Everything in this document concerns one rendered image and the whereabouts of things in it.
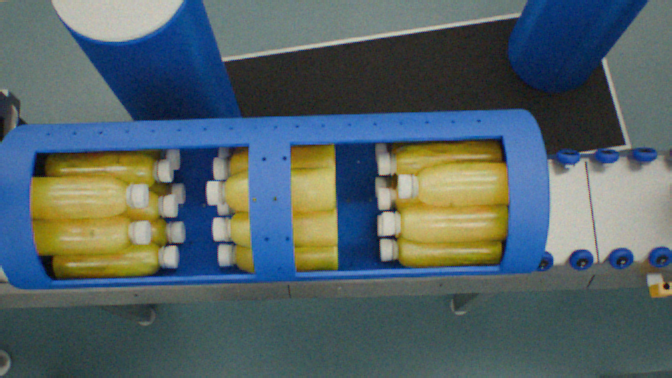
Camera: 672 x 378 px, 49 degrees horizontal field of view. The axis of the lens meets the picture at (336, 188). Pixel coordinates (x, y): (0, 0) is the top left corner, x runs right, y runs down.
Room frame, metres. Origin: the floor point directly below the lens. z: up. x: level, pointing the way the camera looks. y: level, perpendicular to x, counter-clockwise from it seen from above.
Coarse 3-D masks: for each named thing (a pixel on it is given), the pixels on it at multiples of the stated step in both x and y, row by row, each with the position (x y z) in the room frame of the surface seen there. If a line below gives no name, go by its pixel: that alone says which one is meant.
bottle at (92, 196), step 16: (48, 176) 0.35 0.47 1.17; (64, 176) 0.35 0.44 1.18; (80, 176) 0.35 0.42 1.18; (96, 176) 0.35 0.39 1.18; (112, 176) 0.35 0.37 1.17; (32, 192) 0.32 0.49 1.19; (48, 192) 0.31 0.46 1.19; (64, 192) 0.32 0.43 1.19; (80, 192) 0.32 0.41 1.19; (96, 192) 0.32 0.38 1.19; (112, 192) 0.32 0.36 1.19; (128, 192) 0.32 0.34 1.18; (32, 208) 0.29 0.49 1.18; (48, 208) 0.29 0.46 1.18; (64, 208) 0.29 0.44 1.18; (80, 208) 0.29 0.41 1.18; (96, 208) 0.29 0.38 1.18; (112, 208) 0.29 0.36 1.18
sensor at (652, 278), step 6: (648, 276) 0.23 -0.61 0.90; (654, 276) 0.23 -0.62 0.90; (660, 276) 0.23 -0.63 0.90; (648, 282) 0.21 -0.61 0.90; (654, 282) 0.21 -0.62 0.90; (660, 282) 0.21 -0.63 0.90; (648, 288) 0.20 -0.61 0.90; (654, 288) 0.20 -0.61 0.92; (660, 288) 0.20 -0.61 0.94; (666, 288) 0.20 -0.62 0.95; (654, 294) 0.19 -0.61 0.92; (660, 294) 0.19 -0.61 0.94; (666, 294) 0.19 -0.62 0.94
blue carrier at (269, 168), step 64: (64, 128) 0.43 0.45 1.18; (128, 128) 0.43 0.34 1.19; (192, 128) 0.42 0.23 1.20; (256, 128) 0.42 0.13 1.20; (320, 128) 0.42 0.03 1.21; (384, 128) 0.42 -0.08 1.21; (448, 128) 0.42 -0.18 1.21; (512, 128) 0.42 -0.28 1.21; (0, 192) 0.30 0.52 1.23; (192, 192) 0.38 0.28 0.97; (256, 192) 0.30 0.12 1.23; (512, 192) 0.31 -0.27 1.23; (0, 256) 0.21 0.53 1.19; (192, 256) 0.25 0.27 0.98; (256, 256) 0.22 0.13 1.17; (512, 256) 0.22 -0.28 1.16
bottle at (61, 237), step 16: (32, 224) 0.27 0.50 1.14; (48, 224) 0.27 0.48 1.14; (64, 224) 0.27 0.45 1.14; (80, 224) 0.27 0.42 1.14; (96, 224) 0.27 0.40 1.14; (112, 224) 0.28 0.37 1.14; (128, 224) 0.28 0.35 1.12; (48, 240) 0.25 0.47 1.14; (64, 240) 0.25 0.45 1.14; (80, 240) 0.25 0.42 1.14; (96, 240) 0.25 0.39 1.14; (112, 240) 0.25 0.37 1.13; (128, 240) 0.25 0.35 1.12
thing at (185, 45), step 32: (192, 0) 0.78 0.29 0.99; (160, 32) 0.69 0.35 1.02; (192, 32) 0.74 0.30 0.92; (96, 64) 0.69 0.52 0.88; (128, 64) 0.66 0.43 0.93; (160, 64) 0.68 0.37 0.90; (192, 64) 0.71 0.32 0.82; (128, 96) 0.67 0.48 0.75; (160, 96) 0.66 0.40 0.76; (192, 96) 0.69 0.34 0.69; (224, 96) 0.76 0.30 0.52
